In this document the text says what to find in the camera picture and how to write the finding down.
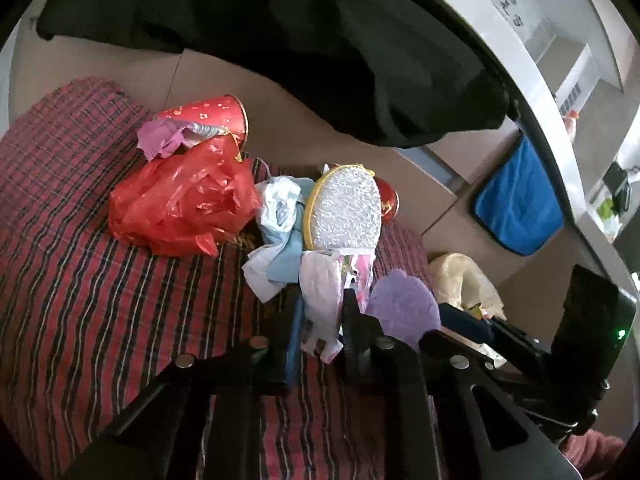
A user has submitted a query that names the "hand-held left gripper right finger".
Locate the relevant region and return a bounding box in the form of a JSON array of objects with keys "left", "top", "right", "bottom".
[{"left": 340, "top": 287, "right": 583, "bottom": 480}]

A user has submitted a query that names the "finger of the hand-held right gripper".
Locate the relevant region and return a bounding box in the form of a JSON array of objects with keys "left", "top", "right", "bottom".
[
  {"left": 437, "top": 304, "right": 493, "bottom": 348},
  {"left": 487, "top": 317, "right": 551, "bottom": 376}
]

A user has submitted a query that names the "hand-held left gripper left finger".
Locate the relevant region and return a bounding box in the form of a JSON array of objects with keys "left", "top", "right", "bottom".
[{"left": 62, "top": 285, "right": 306, "bottom": 480}]

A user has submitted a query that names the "pale yellow plastic bin bag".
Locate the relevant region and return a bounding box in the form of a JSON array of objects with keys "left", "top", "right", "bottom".
[{"left": 427, "top": 252, "right": 507, "bottom": 321}]

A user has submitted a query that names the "purple round felt piece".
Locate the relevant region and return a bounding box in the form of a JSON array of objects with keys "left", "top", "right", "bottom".
[{"left": 367, "top": 269, "right": 442, "bottom": 353}]

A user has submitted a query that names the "white pink foil snack bag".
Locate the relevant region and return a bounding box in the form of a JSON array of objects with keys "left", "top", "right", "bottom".
[{"left": 299, "top": 162, "right": 383, "bottom": 363}]

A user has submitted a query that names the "person's right forearm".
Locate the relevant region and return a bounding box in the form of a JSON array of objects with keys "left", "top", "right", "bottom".
[{"left": 560, "top": 430, "right": 628, "bottom": 480}]

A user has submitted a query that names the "white and blue crumpled tissue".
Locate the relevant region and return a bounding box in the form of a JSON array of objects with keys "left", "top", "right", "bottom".
[{"left": 241, "top": 175, "right": 318, "bottom": 303}]

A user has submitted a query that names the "red drink can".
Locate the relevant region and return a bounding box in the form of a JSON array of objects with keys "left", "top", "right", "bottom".
[{"left": 372, "top": 176, "right": 400, "bottom": 226}]

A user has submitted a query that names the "blue towel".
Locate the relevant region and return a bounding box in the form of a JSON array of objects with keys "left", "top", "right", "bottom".
[{"left": 472, "top": 132, "right": 566, "bottom": 256}]

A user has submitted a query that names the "red plastic bag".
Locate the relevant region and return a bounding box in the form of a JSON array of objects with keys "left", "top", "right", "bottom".
[{"left": 108, "top": 136, "right": 263, "bottom": 258}]

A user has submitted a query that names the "silver foil wrapper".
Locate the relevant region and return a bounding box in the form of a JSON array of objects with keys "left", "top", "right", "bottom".
[{"left": 182, "top": 121, "right": 231, "bottom": 147}]

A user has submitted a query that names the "red plaid blanket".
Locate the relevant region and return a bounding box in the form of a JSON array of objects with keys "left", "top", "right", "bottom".
[{"left": 0, "top": 77, "right": 451, "bottom": 480}]

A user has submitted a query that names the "white radiator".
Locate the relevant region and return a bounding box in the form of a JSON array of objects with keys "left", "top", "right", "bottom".
[{"left": 555, "top": 45, "right": 601, "bottom": 116}]

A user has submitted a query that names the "red paper cup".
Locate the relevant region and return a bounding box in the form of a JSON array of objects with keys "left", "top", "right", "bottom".
[{"left": 152, "top": 94, "right": 249, "bottom": 153}]

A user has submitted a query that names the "purple paper scrap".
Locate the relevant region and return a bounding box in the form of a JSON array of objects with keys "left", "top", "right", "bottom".
[{"left": 136, "top": 119, "right": 190, "bottom": 162}]

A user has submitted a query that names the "white table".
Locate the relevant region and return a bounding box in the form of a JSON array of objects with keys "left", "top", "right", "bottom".
[{"left": 390, "top": 0, "right": 581, "bottom": 221}]

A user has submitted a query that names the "black cloth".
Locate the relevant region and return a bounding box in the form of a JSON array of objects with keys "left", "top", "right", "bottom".
[{"left": 35, "top": 0, "right": 521, "bottom": 150}]

